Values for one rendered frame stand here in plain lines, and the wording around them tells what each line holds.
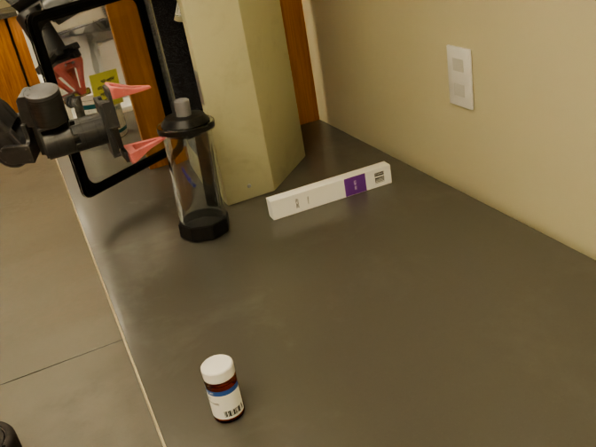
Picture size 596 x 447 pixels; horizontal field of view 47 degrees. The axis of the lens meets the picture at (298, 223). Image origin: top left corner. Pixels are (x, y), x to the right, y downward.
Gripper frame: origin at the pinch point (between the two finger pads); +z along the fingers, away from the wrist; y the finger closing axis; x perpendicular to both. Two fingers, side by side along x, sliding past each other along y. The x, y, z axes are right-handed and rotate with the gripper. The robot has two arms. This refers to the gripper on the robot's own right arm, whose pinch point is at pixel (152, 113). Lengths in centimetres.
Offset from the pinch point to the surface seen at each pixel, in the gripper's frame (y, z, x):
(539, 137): -12, 55, -37
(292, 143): -20.1, 32.2, 19.1
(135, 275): -26.2, -12.2, -7.0
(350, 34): -1, 55, 27
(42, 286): -115, -44, 199
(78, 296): -116, -29, 177
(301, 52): -6, 50, 46
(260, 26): 8.0, 28.5, 14.4
